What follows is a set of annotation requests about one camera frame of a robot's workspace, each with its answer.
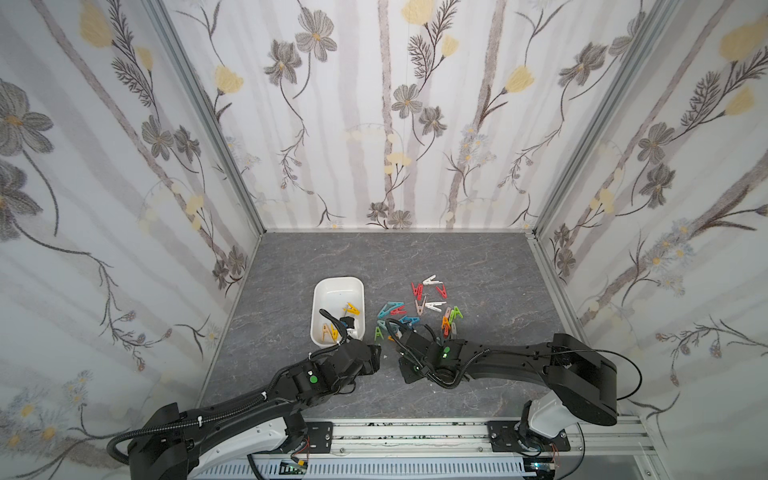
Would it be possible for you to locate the white plastic storage box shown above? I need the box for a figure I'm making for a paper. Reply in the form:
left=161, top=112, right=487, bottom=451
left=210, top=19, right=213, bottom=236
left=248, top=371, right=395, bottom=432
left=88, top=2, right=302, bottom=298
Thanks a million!
left=310, top=276, right=366, bottom=347

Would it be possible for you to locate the white cable duct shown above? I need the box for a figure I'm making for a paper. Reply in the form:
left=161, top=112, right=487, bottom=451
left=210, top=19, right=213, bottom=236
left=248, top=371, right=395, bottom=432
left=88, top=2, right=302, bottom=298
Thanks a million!
left=199, top=457, right=536, bottom=479

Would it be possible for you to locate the white clothespin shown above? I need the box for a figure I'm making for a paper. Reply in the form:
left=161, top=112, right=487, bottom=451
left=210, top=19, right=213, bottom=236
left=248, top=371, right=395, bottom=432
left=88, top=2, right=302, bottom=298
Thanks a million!
left=424, top=301, right=446, bottom=312
left=422, top=275, right=442, bottom=286

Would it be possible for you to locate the green clothespin right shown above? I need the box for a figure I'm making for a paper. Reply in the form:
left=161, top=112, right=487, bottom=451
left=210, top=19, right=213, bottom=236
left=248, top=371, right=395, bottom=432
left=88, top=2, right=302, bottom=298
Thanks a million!
left=449, top=306, right=463, bottom=323

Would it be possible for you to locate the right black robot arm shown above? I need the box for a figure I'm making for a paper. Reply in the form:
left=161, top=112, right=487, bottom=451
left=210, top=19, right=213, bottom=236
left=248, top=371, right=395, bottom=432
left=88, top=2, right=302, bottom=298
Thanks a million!
left=379, top=318, right=643, bottom=457

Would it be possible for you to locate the beige brown clothespin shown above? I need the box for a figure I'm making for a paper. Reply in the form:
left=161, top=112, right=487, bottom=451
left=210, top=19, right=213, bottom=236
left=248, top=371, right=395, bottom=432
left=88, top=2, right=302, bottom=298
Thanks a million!
left=415, top=296, right=427, bottom=317

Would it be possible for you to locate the red clothespin pair left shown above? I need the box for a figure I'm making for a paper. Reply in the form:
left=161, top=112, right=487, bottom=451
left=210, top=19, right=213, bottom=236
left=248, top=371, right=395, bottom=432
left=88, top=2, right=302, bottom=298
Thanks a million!
left=411, top=283, right=423, bottom=302

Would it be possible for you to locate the tan clothespin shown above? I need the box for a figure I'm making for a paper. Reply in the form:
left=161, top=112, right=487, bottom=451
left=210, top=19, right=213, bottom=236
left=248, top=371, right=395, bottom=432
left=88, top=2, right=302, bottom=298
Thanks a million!
left=321, top=324, right=340, bottom=343

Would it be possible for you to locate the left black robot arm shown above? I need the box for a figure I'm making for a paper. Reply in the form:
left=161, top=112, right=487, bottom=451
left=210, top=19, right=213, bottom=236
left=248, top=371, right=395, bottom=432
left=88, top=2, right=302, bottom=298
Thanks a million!
left=106, top=314, right=381, bottom=479

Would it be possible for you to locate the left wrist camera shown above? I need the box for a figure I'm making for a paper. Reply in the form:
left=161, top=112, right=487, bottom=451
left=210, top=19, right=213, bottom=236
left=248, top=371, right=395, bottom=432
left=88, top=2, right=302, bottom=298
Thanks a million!
left=340, top=316, right=365, bottom=340

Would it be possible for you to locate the white clothespin near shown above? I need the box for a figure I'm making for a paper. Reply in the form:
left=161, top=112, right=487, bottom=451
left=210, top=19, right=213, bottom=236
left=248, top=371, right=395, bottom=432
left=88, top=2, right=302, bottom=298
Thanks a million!
left=424, top=301, right=446, bottom=312

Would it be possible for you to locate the yellow clothespin middle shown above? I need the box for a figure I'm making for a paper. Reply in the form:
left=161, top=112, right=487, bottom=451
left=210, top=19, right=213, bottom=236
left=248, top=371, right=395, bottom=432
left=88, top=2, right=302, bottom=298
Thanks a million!
left=343, top=303, right=361, bottom=316

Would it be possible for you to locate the white clothespin far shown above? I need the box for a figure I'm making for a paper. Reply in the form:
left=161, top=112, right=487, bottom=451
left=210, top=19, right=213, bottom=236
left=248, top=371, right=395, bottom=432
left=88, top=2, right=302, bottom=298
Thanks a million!
left=422, top=275, right=442, bottom=286

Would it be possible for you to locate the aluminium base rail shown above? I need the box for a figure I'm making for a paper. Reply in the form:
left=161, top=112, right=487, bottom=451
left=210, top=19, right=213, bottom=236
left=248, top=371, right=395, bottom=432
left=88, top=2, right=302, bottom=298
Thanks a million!
left=226, top=417, right=669, bottom=479

